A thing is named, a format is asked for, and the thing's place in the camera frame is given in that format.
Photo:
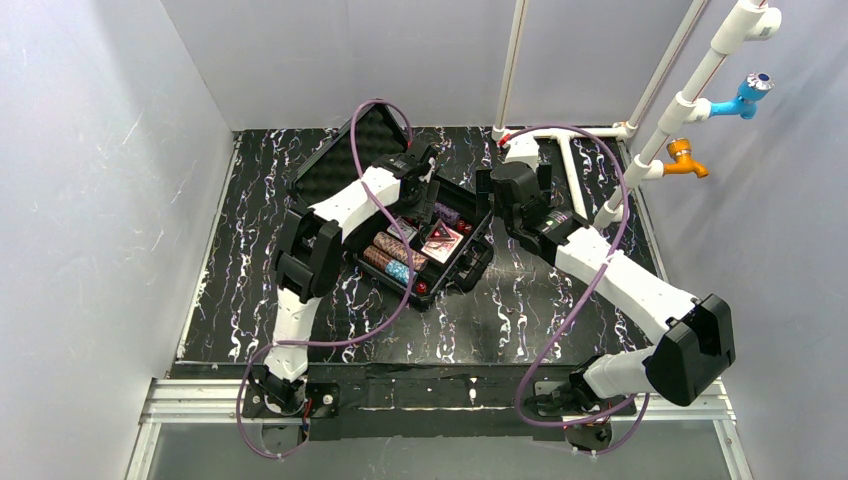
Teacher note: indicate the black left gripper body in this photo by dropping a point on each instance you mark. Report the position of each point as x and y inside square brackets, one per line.
[427, 201]

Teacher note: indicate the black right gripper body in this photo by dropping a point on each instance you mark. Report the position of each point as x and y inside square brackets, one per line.
[496, 203]

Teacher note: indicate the purple poker chip stack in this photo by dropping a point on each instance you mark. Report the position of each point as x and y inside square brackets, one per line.
[448, 215]

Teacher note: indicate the all-in triangle button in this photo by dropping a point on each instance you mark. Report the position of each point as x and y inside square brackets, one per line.
[440, 234]

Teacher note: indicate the black foam-lined poker case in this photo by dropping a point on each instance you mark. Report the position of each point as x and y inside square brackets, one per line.
[374, 132]

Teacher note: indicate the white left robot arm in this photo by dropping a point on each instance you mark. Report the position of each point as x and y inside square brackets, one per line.
[397, 188]

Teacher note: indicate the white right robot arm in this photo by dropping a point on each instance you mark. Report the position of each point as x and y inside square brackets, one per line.
[692, 340]

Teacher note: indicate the blue playing card deck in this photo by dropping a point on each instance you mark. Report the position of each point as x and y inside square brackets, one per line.
[402, 230]

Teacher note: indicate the orange blue chip stack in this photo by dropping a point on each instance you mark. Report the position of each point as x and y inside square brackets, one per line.
[396, 249]

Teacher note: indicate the red playing card deck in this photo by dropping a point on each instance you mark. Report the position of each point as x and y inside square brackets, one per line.
[440, 249]

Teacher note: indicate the red black chip stack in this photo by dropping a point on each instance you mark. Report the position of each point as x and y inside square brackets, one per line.
[377, 258]

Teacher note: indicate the light blue chip stack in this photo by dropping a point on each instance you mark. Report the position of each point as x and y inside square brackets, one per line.
[400, 272]

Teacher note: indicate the orange tap valve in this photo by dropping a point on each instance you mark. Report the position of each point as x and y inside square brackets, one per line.
[680, 152]

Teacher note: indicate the blue tap valve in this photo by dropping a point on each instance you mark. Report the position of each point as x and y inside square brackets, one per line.
[751, 90]

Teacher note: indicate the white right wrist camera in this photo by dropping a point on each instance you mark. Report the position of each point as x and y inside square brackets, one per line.
[522, 149]

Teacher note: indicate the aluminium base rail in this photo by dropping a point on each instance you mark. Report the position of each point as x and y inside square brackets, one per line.
[418, 428]

